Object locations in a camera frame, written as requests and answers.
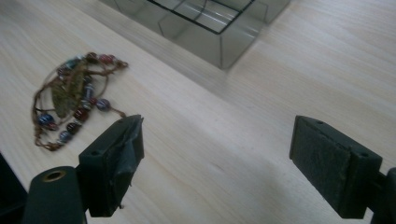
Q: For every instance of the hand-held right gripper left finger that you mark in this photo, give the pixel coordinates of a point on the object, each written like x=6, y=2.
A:
x=109, y=165

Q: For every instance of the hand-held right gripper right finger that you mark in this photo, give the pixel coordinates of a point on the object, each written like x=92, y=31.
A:
x=330, y=168

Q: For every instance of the clear glass compartment box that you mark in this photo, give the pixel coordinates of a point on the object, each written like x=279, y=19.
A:
x=199, y=28

